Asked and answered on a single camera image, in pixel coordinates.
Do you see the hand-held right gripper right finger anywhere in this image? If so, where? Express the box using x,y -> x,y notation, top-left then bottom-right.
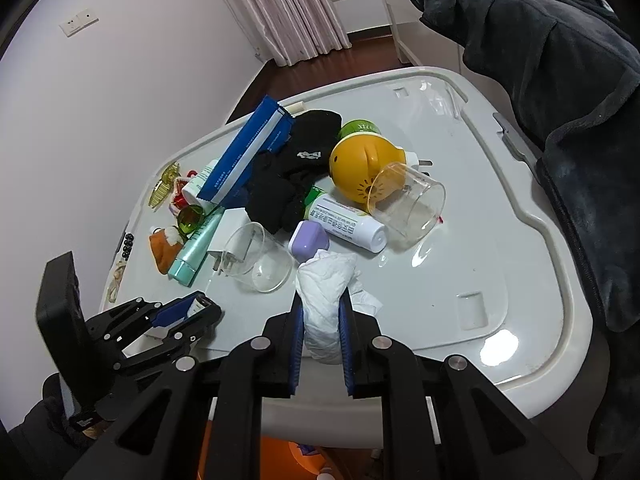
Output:
337,292 -> 583,480

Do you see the teal cosmetic tube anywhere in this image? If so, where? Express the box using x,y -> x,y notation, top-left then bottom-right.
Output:
167,208 -> 224,288

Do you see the yellow hair clip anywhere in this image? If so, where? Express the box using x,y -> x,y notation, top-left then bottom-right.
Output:
148,162 -> 180,208

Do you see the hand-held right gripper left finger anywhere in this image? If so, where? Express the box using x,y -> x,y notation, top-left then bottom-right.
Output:
62,295 -> 306,480

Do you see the white plastic storage box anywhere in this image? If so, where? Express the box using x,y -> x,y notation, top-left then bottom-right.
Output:
100,66 -> 593,448

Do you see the yellow plug-in mosquito repeller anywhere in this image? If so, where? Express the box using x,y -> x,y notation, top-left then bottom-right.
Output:
329,132 -> 433,211

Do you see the beige hair tie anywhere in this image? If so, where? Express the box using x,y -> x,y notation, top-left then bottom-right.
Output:
106,260 -> 128,303

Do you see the pink striped curtain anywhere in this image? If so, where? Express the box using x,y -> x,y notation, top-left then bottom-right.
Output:
200,0 -> 348,67

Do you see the blue and white carton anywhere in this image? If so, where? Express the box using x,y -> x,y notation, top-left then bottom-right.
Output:
197,96 -> 292,209

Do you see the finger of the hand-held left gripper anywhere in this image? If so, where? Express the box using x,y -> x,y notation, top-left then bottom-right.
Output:
122,302 -> 222,376
87,294 -> 201,346

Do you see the white spray bottle green cap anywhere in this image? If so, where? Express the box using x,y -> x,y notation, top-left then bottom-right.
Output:
302,186 -> 387,255

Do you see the white tissue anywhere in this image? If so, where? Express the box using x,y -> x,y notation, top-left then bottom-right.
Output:
295,252 -> 383,366

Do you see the small clear plastic cup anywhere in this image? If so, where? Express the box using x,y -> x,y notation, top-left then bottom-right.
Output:
222,221 -> 294,293

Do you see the white bed frame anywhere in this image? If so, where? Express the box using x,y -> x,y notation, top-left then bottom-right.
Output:
330,0 -> 461,68

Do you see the small orange plush shoe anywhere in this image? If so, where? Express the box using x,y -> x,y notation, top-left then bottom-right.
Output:
148,226 -> 183,275

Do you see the small white tube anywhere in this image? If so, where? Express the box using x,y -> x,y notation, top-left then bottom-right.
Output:
187,294 -> 213,320

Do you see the plain black sock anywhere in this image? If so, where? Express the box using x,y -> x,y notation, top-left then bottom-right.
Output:
244,152 -> 313,235

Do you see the lime green refill bottle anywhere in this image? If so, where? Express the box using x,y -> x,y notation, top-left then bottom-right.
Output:
338,119 -> 383,143

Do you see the orange plastic bin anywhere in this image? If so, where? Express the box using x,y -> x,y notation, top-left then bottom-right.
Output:
197,432 -> 383,480

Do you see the large clear plastic cup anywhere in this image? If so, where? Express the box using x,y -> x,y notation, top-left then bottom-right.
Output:
367,161 -> 447,252

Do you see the green translucent round toy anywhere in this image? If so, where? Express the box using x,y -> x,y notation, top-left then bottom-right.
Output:
177,205 -> 205,237

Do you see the white wall socket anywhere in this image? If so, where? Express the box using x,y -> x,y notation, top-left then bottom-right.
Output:
59,8 -> 98,37

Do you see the dark grey fleece cloth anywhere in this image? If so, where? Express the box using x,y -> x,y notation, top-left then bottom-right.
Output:
402,0 -> 640,456

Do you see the person's left forearm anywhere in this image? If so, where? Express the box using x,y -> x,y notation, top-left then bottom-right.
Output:
7,375 -> 101,480

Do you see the red and white small ornament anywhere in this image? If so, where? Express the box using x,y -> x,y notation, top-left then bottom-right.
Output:
172,170 -> 201,211

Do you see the white bottle with green print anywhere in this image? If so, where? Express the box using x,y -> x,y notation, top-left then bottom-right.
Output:
181,159 -> 223,203

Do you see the white charger plug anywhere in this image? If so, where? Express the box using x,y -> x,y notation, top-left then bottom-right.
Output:
206,207 -> 251,275

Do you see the small purple case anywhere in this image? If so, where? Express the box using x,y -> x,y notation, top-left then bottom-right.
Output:
290,220 -> 330,262

